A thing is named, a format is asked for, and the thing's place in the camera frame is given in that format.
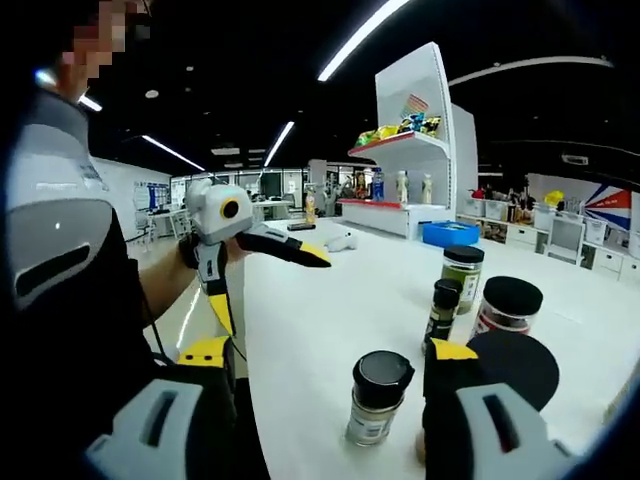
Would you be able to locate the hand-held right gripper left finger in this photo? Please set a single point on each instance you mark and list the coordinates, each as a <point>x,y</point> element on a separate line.
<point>205,410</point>

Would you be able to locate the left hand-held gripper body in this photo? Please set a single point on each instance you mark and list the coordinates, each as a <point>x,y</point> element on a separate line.
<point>212,220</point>

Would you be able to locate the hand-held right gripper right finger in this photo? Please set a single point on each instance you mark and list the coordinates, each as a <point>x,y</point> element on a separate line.
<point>445,400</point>

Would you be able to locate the pale condiment bottle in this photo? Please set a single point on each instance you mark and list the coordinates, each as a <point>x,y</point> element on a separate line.
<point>372,415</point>

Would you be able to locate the brown ingredient jar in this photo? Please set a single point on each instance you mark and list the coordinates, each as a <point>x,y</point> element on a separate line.
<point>520,370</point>

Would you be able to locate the dark condiment bottle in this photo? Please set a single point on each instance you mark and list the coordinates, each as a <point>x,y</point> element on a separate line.
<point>442,315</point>

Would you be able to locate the red ingredient jar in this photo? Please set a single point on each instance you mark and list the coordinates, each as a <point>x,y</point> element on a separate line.
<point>510,300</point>

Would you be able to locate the green ingredient jar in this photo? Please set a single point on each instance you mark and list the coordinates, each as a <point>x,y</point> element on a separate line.
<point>462,280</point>

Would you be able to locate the person's left hand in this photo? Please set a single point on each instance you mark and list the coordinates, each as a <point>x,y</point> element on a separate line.
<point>189,252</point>

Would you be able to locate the person's right hand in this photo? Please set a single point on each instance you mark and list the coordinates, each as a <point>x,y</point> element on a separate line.
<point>420,446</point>

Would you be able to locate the black flat device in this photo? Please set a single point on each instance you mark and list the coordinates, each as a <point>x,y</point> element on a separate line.
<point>301,227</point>

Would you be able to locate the yellow drink bottle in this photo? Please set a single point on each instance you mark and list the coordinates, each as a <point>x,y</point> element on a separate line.
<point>310,210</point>

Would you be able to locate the white plush toy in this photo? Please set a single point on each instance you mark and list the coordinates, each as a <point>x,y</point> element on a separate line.
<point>342,241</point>

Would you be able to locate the white table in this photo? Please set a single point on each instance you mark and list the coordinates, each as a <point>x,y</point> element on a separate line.
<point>325,310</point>

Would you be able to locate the short ceiling light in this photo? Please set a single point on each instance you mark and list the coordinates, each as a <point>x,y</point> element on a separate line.
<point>173,153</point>
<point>279,144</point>

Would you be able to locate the blue drink bottle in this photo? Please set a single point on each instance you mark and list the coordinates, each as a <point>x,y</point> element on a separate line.
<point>378,187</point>

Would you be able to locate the white drink bottle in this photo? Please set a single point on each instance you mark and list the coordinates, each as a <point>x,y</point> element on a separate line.
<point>426,190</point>
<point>402,189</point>

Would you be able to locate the white chest-worn device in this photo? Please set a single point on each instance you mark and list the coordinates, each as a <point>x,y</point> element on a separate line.
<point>55,235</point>

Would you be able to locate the white shelf unit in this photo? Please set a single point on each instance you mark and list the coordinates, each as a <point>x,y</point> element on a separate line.
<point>415,160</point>

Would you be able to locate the row of snack packets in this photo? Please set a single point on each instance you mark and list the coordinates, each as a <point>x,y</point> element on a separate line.
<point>395,131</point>

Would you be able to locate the blue plastic bin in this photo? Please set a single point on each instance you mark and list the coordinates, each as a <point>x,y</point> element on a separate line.
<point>450,235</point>

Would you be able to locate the long ceiling light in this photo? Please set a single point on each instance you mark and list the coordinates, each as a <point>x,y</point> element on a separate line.
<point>327,71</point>

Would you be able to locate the striped hanging packet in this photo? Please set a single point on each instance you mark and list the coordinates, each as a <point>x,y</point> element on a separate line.
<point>414,105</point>

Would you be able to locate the row of white cabinets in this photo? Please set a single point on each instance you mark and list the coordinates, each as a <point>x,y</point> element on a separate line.
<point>612,260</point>

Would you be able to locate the yellow bag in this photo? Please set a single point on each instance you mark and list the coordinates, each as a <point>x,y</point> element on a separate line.
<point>553,197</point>

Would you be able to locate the ceiling air vent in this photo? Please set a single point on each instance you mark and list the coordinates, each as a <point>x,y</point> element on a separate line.
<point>573,159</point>

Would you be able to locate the wall notice board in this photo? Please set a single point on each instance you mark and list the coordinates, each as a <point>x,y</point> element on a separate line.
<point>150,196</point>

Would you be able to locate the red blue wall banner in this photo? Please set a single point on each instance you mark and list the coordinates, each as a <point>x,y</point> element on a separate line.
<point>612,207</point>

